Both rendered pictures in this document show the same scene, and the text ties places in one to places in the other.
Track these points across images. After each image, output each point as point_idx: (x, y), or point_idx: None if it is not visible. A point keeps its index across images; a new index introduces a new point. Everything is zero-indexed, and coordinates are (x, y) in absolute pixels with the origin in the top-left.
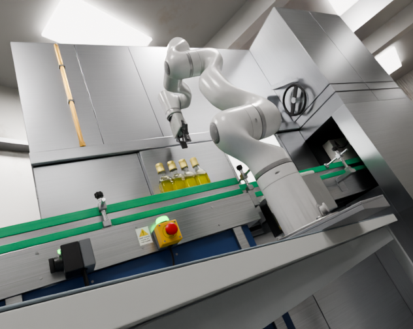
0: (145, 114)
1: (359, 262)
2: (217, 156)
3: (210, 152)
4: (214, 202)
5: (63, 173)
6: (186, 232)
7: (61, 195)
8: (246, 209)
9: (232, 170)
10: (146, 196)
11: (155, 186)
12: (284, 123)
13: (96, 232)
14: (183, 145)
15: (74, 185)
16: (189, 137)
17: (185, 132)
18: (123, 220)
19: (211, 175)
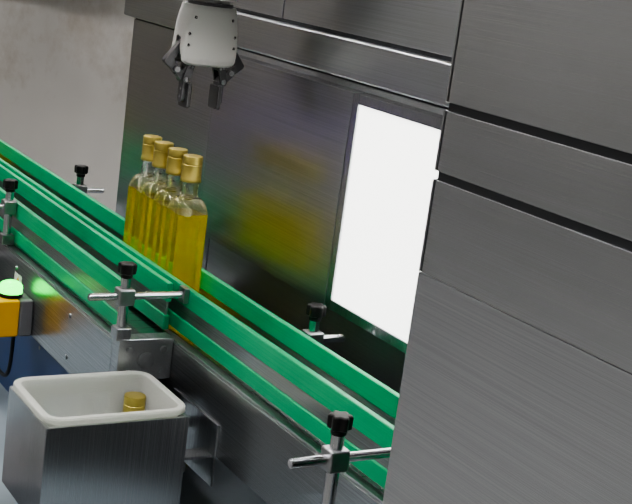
0: None
1: None
2: (327, 152)
3: (318, 127)
4: (74, 310)
5: (152, 49)
6: (41, 327)
7: (141, 97)
8: (97, 368)
9: (335, 223)
10: (42, 223)
11: (208, 163)
12: None
13: None
14: (211, 98)
15: (154, 85)
16: (187, 94)
17: (176, 77)
18: (22, 245)
19: (291, 203)
